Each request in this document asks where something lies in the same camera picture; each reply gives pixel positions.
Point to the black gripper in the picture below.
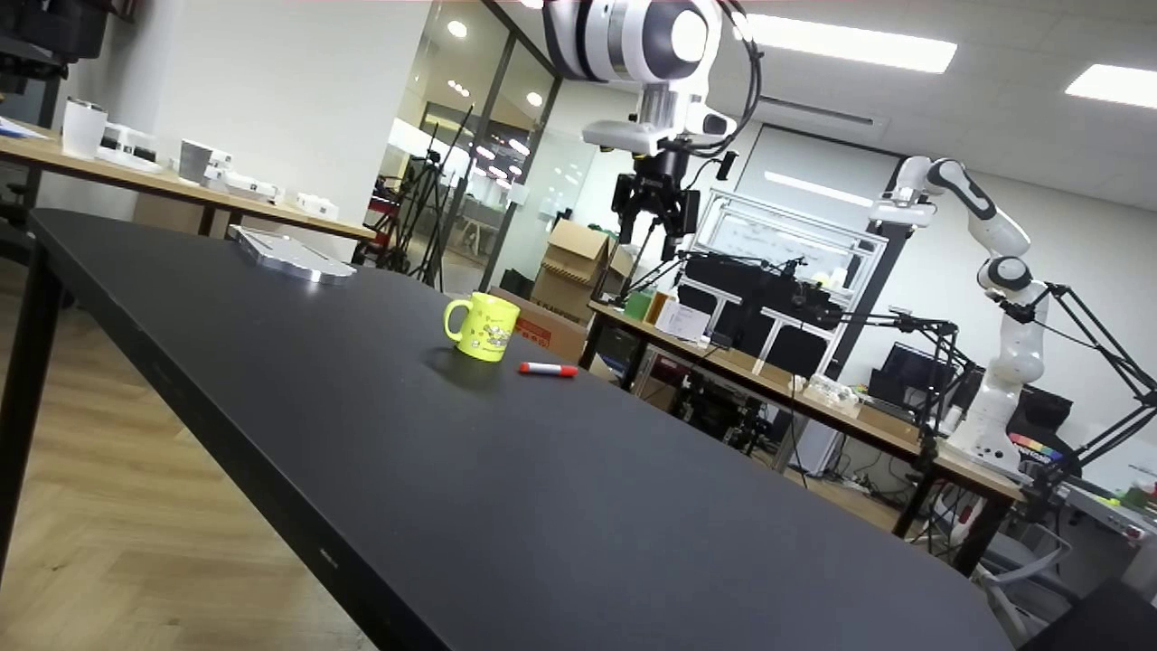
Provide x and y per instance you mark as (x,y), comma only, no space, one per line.
(655,193)

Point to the red marker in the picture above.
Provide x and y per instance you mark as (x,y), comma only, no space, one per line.
(546,370)

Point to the yellow ceramic mug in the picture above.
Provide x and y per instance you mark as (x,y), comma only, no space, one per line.
(490,327)

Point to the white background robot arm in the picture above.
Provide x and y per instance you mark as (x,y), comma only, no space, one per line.
(1013,275)

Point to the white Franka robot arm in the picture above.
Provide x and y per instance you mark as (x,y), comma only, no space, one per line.
(637,43)

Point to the stacked brown cardboard boxes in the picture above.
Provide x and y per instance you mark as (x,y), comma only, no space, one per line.
(572,263)

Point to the cardboard box with red label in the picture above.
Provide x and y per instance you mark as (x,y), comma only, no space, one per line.
(549,327)

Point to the whiteboard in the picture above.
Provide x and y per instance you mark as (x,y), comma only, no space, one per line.
(817,204)

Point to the long wooden desk black legs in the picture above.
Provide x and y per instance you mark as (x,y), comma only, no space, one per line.
(781,395)

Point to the black tripod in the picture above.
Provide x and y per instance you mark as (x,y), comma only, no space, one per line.
(423,219)

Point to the ceiling light panel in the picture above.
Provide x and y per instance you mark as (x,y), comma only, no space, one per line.
(843,45)
(1113,87)

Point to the silver metal mounting plate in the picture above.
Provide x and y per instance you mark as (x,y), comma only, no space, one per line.
(283,256)

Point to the wooden desk with white boxes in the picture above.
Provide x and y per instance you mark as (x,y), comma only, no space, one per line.
(181,187)

